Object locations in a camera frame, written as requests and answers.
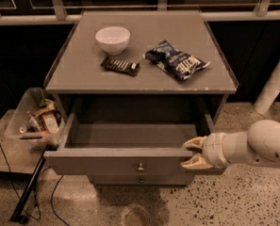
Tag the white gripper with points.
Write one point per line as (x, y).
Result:
(214, 150)

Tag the grey top drawer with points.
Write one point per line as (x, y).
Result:
(129, 135)

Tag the grey drawer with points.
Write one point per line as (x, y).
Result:
(129, 135)
(183, 179)

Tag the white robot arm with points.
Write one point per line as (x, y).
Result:
(259, 146)

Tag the grey drawer cabinet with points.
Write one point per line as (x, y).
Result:
(78, 72)

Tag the grey bottom drawer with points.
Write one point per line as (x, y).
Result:
(183, 179)

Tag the blue kettle chips bag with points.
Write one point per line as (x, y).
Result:
(180, 65)

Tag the dark striped snack bar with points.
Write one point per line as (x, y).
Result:
(120, 66)

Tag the white ceramic bowl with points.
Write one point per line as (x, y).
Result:
(113, 39)

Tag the brown labelled bottle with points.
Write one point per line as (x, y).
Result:
(48, 117)

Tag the clear plastic bin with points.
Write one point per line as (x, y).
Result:
(25, 127)

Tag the black metal pole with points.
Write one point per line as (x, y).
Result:
(31, 183)

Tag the metal window railing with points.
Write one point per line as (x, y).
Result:
(139, 7)

